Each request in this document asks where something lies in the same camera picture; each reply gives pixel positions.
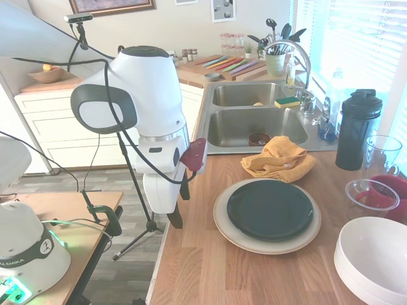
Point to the black kitchen turner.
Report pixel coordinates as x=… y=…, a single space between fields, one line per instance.
x=254 y=38

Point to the yellow green sponge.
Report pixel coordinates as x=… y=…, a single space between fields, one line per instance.
x=287 y=102

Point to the purple knife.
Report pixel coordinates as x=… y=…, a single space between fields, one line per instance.
x=247 y=67

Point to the brown picture frame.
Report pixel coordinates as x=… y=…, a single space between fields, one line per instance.
x=111 y=8

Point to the glass jar red lid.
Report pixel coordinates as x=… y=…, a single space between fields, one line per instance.
x=240 y=51
x=231 y=51
x=224 y=39
x=240 y=39
x=224 y=51
x=231 y=39

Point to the grey stereo camera bar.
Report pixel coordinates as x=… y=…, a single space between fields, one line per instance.
x=74 y=18

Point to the small grey bowl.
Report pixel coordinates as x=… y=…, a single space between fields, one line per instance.
x=212 y=76

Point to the red mug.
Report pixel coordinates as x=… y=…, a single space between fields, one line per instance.
x=391 y=187

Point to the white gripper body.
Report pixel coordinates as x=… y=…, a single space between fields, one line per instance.
x=159 y=193

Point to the dark green clamp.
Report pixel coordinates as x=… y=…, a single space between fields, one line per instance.
x=113 y=222

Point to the red wrist camera mount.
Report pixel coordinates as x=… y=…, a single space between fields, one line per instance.
x=194 y=155

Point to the clear glass pitcher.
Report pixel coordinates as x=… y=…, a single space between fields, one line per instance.
x=375 y=159

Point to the green knife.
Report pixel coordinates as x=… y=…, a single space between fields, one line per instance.
x=232 y=65

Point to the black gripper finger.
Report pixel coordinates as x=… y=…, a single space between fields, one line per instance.
x=175 y=219
x=185 y=189

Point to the small spice jar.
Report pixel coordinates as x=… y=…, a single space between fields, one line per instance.
x=195 y=55
x=184 y=55
x=189 y=55

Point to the green utensil holder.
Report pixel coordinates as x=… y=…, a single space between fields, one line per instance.
x=275 y=65

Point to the white drawer cabinet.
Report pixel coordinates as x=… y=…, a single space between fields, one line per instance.
x=47 y=127

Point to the clear plastic bowl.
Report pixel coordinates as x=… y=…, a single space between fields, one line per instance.
x=353 y=197

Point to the white wall poster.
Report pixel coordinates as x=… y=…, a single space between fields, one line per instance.
x=223 y=11

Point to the white sink stopper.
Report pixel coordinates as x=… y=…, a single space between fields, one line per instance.
x=316 y=121

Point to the white bowl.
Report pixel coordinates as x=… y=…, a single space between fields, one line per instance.
x=345 y=279
x=375 y=254

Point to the orange knife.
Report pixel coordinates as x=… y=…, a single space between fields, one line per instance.
x=222 y=63

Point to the large beige plate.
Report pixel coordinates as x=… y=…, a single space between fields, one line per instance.
x=220 y=220

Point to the blue knife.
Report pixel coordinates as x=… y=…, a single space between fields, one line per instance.
x=215 y=62

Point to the black tripod stand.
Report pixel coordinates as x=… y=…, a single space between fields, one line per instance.
x=151 y=226

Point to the stainless steel double sink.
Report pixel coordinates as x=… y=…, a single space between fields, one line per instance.
x=235 y=127

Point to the yellow terry towel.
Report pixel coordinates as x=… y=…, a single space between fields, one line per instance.
x=280 y=159

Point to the small white picture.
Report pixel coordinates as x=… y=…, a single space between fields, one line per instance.
x=186 y=2

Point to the dark blue plate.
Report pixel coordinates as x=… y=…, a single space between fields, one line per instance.
x=270 y=209

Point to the small potted plant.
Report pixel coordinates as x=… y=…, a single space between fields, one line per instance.
x=248 y=52

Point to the yellow fruit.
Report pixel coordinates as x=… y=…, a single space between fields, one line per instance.
x=47 y=67

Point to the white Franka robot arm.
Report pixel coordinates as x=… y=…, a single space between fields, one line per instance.
x=149 y=89

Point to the black spatula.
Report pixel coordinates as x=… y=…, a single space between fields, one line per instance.
x=286 y=30

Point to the black slotted spoon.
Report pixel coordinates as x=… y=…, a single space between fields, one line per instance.
x=271 y=23

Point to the clear yellow soap bottle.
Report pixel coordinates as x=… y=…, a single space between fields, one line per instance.
x=290 y=73

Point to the chrome gooseneck faucet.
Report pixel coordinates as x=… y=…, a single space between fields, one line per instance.
x=307 y=68

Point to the white window blinds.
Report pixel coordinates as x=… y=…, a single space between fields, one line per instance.
x=349 y=38
x=399 y=136

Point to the white corner cabinet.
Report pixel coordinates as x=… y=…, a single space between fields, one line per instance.
x=194 y=105

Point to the black shaker bottle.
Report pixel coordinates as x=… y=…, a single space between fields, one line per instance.
x=356 y=133

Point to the wooden fruit bowl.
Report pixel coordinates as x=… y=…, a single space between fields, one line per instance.
x=46 y=76

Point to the wooden cutting board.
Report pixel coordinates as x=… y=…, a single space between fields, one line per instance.
x=251 y=71

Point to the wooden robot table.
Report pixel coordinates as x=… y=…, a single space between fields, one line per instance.
x=79 y=254

